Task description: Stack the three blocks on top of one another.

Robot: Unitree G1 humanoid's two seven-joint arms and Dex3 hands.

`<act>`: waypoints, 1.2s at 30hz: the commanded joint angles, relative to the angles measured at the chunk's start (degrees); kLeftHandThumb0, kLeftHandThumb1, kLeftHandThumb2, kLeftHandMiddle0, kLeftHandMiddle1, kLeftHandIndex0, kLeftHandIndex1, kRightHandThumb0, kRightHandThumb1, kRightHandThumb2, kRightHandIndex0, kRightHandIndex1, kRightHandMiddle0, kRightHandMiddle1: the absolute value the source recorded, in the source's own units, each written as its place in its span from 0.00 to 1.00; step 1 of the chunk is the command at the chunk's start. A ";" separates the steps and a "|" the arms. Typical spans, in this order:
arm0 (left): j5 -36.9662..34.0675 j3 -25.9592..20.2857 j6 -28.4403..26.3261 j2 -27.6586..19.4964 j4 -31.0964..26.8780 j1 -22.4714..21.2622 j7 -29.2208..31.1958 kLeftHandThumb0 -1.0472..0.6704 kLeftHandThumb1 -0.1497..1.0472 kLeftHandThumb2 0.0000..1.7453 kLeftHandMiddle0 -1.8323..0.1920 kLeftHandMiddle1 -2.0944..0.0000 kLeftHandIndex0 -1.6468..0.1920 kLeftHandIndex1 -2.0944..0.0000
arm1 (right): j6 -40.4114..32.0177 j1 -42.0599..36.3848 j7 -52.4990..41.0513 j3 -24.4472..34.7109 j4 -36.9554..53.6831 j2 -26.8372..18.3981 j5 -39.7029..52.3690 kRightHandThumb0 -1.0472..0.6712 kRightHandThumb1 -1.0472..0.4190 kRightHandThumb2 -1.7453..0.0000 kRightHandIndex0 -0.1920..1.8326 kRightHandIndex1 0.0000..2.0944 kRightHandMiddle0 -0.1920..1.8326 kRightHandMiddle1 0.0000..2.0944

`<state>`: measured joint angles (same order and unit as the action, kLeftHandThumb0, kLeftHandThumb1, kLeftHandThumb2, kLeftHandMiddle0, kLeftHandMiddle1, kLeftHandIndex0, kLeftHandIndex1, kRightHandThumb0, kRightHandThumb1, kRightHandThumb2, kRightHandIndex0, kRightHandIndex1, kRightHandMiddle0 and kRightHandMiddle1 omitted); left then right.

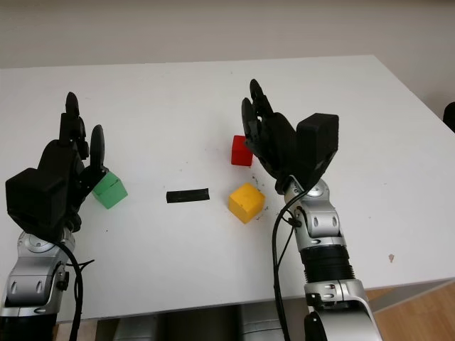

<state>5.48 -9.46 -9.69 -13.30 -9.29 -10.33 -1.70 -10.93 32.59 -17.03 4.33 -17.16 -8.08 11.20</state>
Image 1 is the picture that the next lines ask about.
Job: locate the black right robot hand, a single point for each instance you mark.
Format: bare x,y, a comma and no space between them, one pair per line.
277,142

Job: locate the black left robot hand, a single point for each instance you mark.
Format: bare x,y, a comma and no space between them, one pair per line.
62,156

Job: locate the red wooden block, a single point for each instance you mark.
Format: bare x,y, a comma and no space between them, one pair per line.
240,152

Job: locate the green wooden block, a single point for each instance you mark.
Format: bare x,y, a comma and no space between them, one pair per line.
112,192

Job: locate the yellow wooden block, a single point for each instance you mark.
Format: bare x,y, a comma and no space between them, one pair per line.
245,202

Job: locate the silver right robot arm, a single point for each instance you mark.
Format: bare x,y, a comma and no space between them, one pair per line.
320,220

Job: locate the black tape strip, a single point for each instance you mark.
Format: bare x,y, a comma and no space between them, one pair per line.
186,196

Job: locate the black chair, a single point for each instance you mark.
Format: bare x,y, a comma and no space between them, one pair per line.
450,117

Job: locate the silver right robot leg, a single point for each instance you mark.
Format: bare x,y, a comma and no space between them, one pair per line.
261,325

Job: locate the silver robot leg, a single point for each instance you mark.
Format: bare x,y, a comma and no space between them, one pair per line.
261,325
135,328

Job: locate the silver left robot leg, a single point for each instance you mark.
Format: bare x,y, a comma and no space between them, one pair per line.
135,328

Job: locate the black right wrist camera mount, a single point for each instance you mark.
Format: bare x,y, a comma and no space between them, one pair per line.
318,142

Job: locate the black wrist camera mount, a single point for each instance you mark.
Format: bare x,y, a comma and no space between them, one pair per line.
318,142
39,202

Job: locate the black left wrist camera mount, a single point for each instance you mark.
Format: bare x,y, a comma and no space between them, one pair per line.
39,202

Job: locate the grey table frame bar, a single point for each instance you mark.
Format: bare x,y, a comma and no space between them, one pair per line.
409,293

